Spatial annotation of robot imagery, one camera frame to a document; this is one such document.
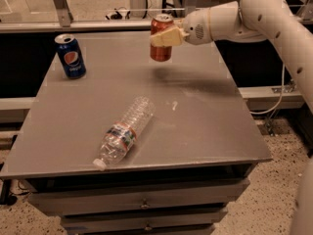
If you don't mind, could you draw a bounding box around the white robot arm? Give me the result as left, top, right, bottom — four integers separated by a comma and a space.
150, 0, 313, 112

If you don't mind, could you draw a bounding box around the grey top drawer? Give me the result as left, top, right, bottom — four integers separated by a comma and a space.
28, 179, 249, 215

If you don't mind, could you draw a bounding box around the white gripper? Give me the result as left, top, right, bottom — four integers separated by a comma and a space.
150, 8, 213, 47

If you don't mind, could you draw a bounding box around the blue pepsi can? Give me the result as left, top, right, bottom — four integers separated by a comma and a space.
55, 33, 86, 79

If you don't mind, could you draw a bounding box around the black white device on floor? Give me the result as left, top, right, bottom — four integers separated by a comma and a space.
105, 7, 130, 21

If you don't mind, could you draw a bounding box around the grey drawer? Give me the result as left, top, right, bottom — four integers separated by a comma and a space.
69, 224, 215, 235
62, 208, 227, 234
28, 179, 249, 215

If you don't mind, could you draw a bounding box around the clear plastic water bottle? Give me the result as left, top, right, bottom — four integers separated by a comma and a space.
93, 97, 155, 170

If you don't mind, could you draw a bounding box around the metal frame rail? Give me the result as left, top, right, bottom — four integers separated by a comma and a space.
0, 20, 151, 33

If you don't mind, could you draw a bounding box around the red coca-cola can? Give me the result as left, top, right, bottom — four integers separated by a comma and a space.
150, 14, 173, 62

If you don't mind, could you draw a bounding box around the grey middle drawer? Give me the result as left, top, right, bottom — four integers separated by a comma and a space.
62, 208, 227, 234

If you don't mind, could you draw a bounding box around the grey bottom drawer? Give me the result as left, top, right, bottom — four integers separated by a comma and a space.
69, 224, 215, 235

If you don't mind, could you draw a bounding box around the white cable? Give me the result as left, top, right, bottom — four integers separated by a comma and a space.
249, 66, 287, 116

